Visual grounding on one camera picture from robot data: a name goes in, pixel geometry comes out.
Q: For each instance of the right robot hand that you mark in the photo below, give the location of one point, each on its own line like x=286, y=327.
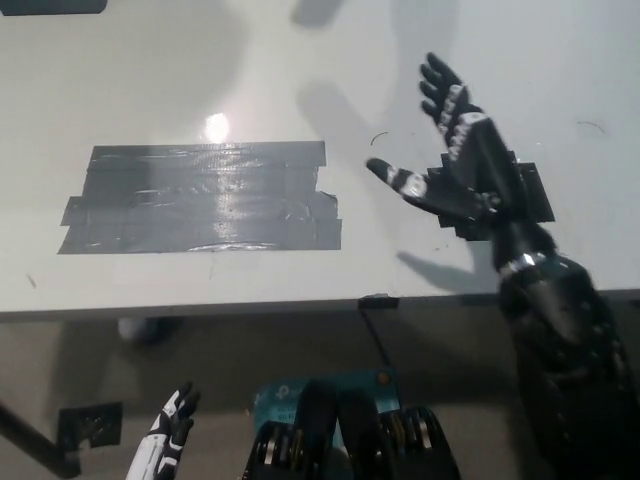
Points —
x=470, y=170

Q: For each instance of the grey duct tape patch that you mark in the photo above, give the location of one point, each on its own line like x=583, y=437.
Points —
x=200, y=200

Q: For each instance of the black tape square mark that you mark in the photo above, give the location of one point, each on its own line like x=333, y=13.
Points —
x=535, y=195

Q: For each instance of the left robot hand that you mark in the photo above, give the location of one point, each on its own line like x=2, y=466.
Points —
x=170, y=425

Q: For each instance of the black table leg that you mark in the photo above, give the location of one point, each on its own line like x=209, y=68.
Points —
x=35, y=435

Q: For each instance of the black floor tape patch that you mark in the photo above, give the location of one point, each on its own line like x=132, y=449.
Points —
x=90, y=425

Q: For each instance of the dark flat box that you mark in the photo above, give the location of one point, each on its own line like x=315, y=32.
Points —
x=50, y=6

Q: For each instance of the teal box on robot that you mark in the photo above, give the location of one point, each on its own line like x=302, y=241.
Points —
x=280, y=397

